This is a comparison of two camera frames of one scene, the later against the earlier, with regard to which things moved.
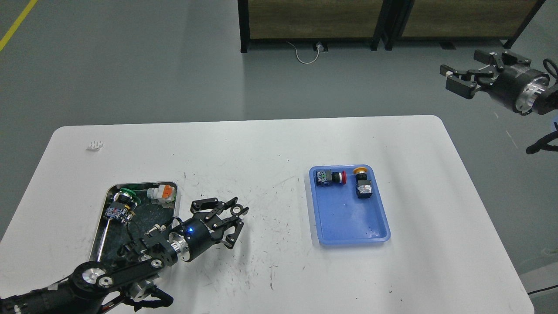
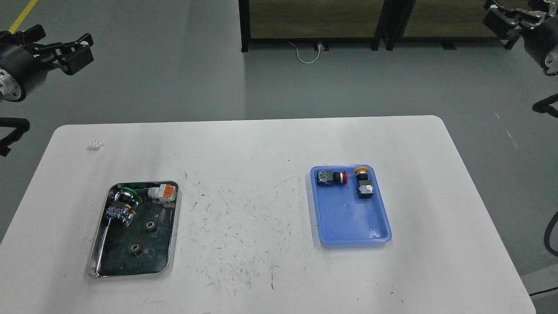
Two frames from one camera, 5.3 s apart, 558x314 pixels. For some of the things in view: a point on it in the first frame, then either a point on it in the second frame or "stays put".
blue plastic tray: x=341 y=217 stays put
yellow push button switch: x=363 y=188 stays put
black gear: x=236 y=209 to x=152 y=226
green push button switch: x=123 y=206 stays put
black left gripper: x=202 y=230 to x=22 y=69
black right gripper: x=520 y=87 to x=507 y=22
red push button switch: x=327 y=178 stays put
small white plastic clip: x=95 y=145 stays put
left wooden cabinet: x=309 y=22 stays put
